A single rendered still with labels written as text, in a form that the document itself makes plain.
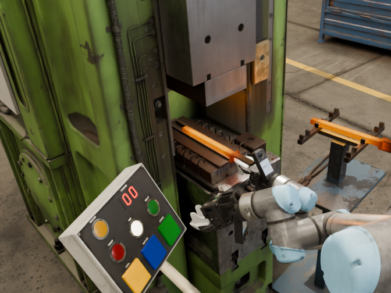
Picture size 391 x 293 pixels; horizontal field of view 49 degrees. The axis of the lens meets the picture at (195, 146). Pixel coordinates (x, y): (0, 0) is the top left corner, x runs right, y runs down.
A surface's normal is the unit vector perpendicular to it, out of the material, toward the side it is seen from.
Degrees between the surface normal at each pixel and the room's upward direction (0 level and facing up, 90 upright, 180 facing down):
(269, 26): 90
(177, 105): 90
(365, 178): 0
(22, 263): 0
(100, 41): 90
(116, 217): 60
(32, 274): 0
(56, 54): 90
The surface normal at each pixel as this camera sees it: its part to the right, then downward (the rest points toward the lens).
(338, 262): -0.96, 0.09
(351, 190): -0.07, -0.84
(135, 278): 0.75, -0.26
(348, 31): -0.74, 0.41
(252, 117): 0.64, 0.38
